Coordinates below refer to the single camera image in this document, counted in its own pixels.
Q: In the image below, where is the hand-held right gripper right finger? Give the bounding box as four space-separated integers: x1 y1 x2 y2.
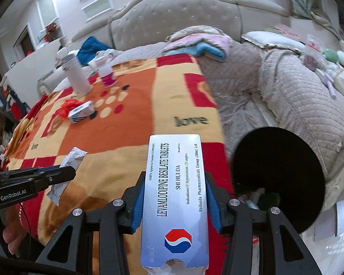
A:
205 172 323 275

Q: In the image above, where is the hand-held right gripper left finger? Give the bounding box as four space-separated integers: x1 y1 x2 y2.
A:
36 172 146 275

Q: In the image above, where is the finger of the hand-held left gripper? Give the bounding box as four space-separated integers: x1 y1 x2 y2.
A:
31 166 76 191
0 165 61 179

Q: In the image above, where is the silver foil wrapper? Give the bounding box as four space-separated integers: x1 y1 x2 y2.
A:
47 147 89 206

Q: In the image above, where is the white medicine box red-blue logo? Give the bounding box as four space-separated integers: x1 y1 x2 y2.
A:
140 134 210 275

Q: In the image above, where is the person's left hand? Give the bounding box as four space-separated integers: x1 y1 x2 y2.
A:
0 217 27 255

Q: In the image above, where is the red crumpled plastic scrap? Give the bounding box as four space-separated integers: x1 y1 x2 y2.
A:
57 99 78 120

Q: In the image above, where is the white box blue striped side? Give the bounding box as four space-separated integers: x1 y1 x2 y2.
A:
68 101 94 124

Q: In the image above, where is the white insulated bottle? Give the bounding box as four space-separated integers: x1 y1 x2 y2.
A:
61 53 93 95

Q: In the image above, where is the orange red printed blanket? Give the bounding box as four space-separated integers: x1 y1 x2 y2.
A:
3 54 236 275

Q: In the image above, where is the white cabinet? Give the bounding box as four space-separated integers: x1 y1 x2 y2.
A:
3 38 64 98

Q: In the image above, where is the small white bottle pink label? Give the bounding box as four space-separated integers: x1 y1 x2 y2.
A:
95 56 117 88

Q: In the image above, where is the blue cloth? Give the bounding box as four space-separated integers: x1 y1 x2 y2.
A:
77 36 115 61

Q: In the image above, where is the beige quilted bedspread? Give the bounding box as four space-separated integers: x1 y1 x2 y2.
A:
112 43 344 209

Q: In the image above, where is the blue folded towel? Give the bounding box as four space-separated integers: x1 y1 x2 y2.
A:
165 41 227 62

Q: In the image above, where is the pink folded blanket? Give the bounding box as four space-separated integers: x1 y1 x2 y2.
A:
162 26 233 55

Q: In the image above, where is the white pillow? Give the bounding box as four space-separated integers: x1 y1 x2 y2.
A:
242 31 306 53

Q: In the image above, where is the clear plastic bag red print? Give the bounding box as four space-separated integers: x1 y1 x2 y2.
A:
302 34 325 70

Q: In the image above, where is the beige tufted headboard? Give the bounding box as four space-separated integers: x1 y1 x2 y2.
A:
72 0 290 52

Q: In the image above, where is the green plush toy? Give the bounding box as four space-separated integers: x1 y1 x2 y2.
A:
322 49 344 67

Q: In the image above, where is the patterned curtain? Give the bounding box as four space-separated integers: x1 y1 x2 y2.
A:
284 0 342 41

